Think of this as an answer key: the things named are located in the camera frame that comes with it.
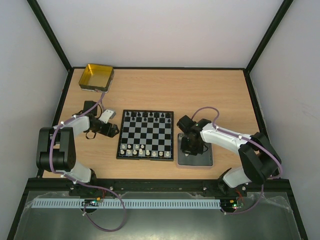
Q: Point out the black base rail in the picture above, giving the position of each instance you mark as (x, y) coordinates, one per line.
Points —
(206, 188)

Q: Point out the black and white chessboard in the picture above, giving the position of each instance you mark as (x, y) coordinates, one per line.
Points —
(146, 135)

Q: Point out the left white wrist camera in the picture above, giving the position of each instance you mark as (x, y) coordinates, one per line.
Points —
(107, 115)

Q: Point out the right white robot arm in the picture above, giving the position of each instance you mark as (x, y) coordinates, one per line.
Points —
(258, 157)

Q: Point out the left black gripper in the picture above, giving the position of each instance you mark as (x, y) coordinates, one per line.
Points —
(111, 133)

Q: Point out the light blue slotted cable duct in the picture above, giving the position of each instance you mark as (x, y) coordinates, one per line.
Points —
(72, 203)

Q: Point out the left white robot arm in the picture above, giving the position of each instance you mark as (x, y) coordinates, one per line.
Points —
(56, 148)

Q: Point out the grey tray of chess pieces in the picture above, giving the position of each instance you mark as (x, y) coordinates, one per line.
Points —
(204, 160)

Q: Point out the yellow square metal tin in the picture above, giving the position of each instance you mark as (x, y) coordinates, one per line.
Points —
(96, 78)

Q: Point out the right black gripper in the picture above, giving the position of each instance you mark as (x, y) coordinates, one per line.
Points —
(189, 145)

